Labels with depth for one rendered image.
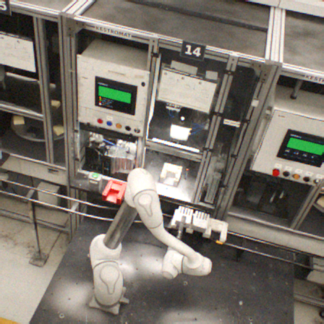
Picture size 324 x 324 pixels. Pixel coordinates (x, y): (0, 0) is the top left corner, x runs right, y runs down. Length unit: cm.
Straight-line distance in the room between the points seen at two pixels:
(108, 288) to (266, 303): 102
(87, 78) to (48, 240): 174
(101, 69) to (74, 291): 133
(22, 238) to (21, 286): 46
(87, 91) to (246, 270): 156
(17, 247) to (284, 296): 215
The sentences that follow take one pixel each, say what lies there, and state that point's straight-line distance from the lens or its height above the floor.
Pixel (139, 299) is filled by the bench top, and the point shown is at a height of 68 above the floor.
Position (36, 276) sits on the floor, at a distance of 346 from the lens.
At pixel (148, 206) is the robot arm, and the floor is 149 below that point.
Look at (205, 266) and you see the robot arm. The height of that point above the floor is 101.
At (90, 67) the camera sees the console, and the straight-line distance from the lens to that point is 232.
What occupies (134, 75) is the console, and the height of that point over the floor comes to 179.
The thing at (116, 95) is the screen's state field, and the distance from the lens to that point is 232.
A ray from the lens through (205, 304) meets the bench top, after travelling 262.
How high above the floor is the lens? 294
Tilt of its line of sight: 43 degrees down
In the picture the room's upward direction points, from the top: 10 degrees clockwise
